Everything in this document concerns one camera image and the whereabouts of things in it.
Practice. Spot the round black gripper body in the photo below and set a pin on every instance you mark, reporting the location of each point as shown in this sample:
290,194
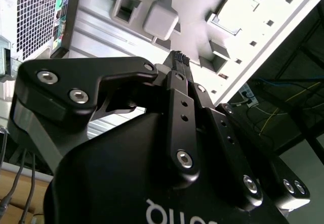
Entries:
114,171

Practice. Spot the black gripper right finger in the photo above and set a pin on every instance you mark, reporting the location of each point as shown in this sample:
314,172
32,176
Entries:
227,138

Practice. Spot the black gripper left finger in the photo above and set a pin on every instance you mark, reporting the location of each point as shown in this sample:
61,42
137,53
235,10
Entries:
76,72

